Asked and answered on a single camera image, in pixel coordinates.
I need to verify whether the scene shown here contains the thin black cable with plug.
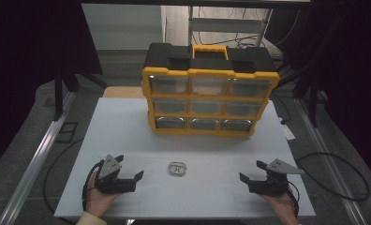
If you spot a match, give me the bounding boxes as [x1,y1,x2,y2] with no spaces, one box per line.
[271,94,291,126]

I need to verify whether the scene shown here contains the clear plastic drawer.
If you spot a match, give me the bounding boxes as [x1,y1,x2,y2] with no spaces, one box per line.
[155,116,188,130]

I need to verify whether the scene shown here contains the white metal shelf frame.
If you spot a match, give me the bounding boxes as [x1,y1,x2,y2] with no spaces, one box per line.
[187,6,274,49]

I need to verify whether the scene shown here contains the dark curtain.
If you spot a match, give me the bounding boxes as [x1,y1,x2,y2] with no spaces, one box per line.
[0,0,104,176]
[295,0,371,188]

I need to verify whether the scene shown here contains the black metal stand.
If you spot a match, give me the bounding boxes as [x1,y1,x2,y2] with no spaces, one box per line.
[52,66,111,122]
[276,13,349,128]

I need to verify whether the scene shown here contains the white tag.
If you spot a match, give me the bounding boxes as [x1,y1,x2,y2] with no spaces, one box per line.
[281,124,297,142]

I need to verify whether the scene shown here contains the tangle of background cables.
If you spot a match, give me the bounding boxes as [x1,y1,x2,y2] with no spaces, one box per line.
[191,7,301,50]

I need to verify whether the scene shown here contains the person's right hand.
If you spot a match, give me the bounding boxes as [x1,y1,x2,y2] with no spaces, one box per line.
[258,187,301,225]

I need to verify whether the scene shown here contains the aluminium rail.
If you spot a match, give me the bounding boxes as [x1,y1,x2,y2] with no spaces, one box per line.
[0,90,78,225]
[293,97,371,225]

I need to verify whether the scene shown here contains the yellow black drawer organizer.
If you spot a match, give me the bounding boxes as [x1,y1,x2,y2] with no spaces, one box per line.
[141,42,281,138]

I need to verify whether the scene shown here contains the grid of clear organizer drawers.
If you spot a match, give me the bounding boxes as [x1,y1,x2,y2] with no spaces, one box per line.
[149,74,274,132]

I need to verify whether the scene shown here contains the hand-held gripper cable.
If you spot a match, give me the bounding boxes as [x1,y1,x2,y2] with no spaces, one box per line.
[287,180,301,218]
[82,159,106,211]

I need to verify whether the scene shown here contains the looped black floor cable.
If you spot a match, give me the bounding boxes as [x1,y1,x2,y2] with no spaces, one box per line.
[295,152,371,202]

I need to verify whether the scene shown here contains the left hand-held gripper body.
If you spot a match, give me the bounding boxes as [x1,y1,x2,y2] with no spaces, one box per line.
[94,154,137,194]

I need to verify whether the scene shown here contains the right hand-held gripper cable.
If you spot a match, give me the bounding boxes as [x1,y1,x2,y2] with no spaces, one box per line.
[287,180,301,218]

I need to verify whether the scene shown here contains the left hand-held gripper cable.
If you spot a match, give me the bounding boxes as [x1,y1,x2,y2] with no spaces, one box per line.
[82,159,106,211]

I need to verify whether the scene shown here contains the person's left hand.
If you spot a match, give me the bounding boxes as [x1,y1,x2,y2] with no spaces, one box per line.
[85,170,125,218]

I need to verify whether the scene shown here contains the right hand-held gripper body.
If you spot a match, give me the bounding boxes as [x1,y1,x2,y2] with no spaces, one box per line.
[247,157,306,197]

